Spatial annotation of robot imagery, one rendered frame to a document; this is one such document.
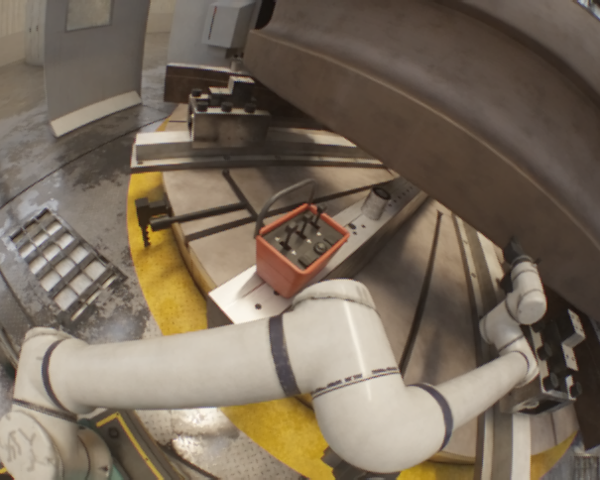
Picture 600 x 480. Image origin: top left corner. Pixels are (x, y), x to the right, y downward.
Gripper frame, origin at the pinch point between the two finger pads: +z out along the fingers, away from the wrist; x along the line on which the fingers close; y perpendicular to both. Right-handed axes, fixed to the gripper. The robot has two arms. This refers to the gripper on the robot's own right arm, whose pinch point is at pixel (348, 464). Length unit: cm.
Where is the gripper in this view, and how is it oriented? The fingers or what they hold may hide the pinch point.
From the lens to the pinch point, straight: 78.2
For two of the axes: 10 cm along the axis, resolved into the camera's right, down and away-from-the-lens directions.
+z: -1.1, 3.8, 9.2
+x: 7.4, 6.5, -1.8
